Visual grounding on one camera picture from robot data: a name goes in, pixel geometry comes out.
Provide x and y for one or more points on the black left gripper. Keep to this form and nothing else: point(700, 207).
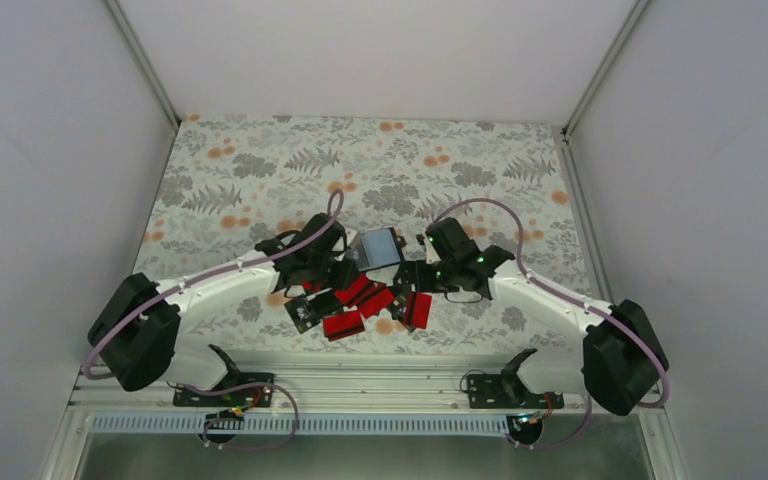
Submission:
point(343, 277)

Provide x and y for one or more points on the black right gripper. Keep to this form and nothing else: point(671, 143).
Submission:
point(422, 284)

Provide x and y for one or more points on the black card holder wallet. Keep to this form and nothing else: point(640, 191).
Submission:
point(377, 249)

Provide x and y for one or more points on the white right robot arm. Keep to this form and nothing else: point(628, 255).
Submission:
point(616, 357)

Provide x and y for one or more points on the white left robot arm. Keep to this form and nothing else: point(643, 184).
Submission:
point(142, 334)

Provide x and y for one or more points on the black card centre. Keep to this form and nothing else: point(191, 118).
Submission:
point(326, 304)

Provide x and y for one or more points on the black card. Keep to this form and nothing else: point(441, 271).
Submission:
point(302, 314)
point(326, 304)
point(397, 307)

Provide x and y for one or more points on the black card left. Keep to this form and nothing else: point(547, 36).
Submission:
point(302, 314)

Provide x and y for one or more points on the black card right top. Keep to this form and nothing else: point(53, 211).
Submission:
point(397, 307)

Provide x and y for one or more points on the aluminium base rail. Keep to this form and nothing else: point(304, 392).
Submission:
point(327, 393)

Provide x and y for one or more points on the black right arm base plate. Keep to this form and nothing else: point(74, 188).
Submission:
point(494, 391)

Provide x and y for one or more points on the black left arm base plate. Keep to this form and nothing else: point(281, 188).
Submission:
point(259, 395)

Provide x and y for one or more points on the aluminium corner post right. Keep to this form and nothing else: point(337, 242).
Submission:
point(612, 53)

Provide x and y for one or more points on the aluminium corner post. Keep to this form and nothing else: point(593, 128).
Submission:
point(138, 53)
point(612, 53)

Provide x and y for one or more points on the aluminium corner post left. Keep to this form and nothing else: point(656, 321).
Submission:
point(138, 53)

